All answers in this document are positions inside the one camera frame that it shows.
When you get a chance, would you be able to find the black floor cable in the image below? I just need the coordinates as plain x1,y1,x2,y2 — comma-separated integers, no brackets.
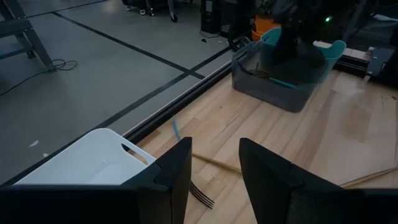
0,58,78,97

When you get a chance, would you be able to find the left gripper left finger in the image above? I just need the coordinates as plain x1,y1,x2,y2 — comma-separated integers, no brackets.
0,136,193,224

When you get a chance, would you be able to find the office chair base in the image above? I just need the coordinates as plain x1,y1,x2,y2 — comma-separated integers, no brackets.
124,0,180,23

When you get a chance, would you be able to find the blue-handled dark fork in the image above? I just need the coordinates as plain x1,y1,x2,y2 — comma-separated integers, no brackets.
267,77,301,91
172,116,216,210

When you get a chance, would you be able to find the black aluminium table frame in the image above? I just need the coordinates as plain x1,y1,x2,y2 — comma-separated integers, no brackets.
123,46,398,146

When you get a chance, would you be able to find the gold spoon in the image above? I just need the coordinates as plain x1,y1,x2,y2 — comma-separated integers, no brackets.
340,166,398,189

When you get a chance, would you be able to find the orange bucket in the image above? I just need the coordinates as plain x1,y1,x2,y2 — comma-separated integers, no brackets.
251,14,282,42

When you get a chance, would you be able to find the teal plastic bin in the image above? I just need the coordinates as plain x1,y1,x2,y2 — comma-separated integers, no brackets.
260,27,347,74

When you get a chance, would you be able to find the white plastic bin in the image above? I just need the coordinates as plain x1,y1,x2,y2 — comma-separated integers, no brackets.
14,128,157,187

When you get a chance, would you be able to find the black equipment box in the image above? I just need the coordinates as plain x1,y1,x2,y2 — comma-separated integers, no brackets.
200,0,226,34

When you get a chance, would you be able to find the grey metal bench frame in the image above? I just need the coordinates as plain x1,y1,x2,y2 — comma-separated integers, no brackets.
0,0,56,72

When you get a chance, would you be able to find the grey translucent plastic bin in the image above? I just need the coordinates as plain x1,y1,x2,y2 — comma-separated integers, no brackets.
231,40,331,113

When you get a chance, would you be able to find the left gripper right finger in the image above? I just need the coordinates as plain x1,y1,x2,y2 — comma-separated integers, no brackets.
238,138,398,224

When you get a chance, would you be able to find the black vacuum hose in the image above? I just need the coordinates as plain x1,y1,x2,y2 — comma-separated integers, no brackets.
226,18,252,53

